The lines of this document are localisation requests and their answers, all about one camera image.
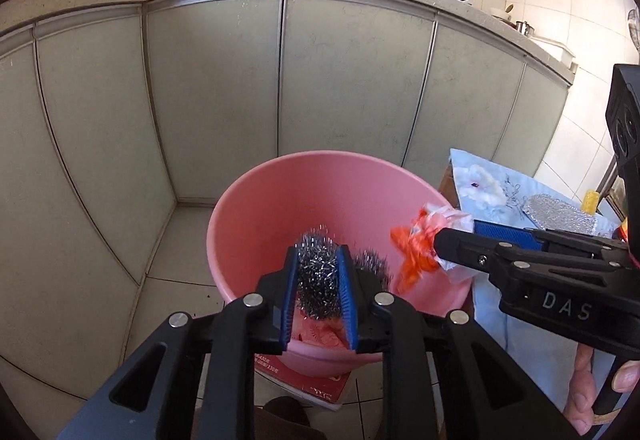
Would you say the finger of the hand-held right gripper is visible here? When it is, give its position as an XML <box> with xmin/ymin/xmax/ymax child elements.
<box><xmin>472</xmin><ymin>219</ymin><xmax>630</xmax><ymax>252</ymax></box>
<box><xmin>432</xmin><ymin>226</ymin><xmax>628</xmax><ymax>278</ymax></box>

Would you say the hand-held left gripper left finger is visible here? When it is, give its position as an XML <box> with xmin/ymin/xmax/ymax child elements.
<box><xmin>57</xmin><ymin>244</ymin><xmax>301</xmax><ymax>440</ymax></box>

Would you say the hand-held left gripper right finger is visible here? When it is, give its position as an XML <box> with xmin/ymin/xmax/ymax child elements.
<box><xmin>336</xmin><ymin>244</ymin><xmax>581</xmax><ymax>440</ymax></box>

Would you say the steel wool scourer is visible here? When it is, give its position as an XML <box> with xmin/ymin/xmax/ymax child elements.
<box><xmin>294</xmin><ymin>224</ymin><xmax>394</xmax><ymax>321</ymax></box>

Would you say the orange plastic wrapper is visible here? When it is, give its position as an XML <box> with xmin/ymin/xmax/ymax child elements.
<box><xmin>390</xmin><ymin>203</ymin><xmax>476</xmax><ymax>296</ymax></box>

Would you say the pink plastic bucket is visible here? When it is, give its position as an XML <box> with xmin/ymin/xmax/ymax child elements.
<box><xmin>206</xmin><ymin>150</ymin><xmax>473</xmax><ymax>377</ymax></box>

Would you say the person's right hand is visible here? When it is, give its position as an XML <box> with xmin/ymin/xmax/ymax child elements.
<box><xmin>562</xmin><ymin>345</ymin><xmax>640</xmax><ymax>436</ymax></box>

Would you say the light blue floral tablecloth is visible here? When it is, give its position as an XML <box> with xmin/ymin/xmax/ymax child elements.
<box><xmin>447</xmin><ymin>149</ymin><xmax>623</xmax><ymax>356</ymax></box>

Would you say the silver mesh scouring cloth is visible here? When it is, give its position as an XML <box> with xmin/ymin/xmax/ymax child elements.
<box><xmin>520</xmin><ymin>194</ymin><xmax>613</xmax><ymax>237</ymax></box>

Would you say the white rectangular container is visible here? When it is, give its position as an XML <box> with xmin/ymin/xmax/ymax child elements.
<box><xmin>530</xmin><ymin>34</ymin><xmax>576</xmax><ymax>64</ymax></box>

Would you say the grey kitchen counter cabinet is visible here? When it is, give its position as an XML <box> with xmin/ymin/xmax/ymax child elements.
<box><xmin>0</xmin><ymin>0</ymin><xmax>581</xmax><ymax>401</ymax></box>

